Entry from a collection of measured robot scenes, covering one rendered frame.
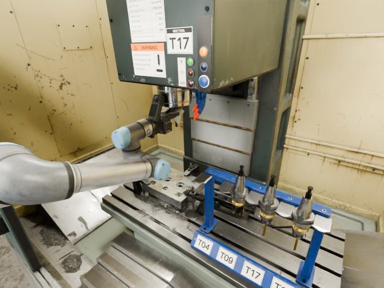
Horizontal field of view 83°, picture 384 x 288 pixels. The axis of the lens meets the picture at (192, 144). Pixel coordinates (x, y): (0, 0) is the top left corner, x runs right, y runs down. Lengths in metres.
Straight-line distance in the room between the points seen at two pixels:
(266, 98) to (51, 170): 1.09
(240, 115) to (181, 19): 0.79
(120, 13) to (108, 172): 0.54
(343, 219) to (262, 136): 0.87
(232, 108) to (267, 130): 0.24
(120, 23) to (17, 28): 0.95
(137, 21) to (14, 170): 0.56
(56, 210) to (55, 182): 1.17
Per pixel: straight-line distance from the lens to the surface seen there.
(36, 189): 0.58
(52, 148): 1.87
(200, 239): 1.03
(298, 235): 0.84
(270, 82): 1.30
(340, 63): 1.59
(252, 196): 0.83
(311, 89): 1.62
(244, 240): 1.11
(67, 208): 1.75
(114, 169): 0.67
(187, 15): 0.69
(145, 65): 0.82
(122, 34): 0.89
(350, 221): 1.92
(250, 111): 1.32
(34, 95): 1.76
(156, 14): 0.77
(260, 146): 1.42
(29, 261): 1.29
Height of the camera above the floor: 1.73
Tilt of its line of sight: 25 degrees down
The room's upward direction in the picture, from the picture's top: 2 degrees counter-clockwise
